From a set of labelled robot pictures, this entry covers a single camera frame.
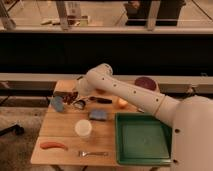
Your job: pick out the blue sponge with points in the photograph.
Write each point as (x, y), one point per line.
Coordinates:
(98, 114)

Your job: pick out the red bowl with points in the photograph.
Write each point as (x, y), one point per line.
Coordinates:
(100, 91)

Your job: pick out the green plastic tray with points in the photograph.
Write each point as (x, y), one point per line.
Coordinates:
(142, 140)

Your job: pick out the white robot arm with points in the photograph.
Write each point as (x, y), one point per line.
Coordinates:
(191, 119)

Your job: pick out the yellow apple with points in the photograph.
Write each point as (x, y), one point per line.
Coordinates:
(121, 103)

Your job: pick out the white plastic cup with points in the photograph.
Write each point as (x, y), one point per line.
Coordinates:
(83, 128)

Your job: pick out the purple bowl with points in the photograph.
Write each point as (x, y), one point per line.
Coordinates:
(146, 82)

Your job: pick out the orange sausage toy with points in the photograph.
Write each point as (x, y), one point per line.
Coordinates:
(48, 145)

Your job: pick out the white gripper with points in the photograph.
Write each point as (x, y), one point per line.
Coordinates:
(83, 87)

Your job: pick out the black handled peeler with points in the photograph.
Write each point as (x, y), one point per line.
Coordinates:
(80, 104)

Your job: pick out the wooden table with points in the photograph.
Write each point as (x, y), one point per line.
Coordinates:
(59, 127)

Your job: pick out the metal fork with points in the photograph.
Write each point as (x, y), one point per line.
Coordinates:
(85, 153)

